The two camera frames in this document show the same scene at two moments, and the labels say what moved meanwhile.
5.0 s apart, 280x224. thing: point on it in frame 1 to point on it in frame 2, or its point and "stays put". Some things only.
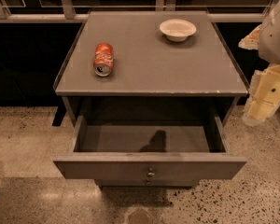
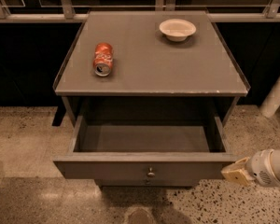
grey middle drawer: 147,182 stays put
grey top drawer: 147,148 stays put
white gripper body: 275,37 to 259,168
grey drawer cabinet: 147,94 stays put
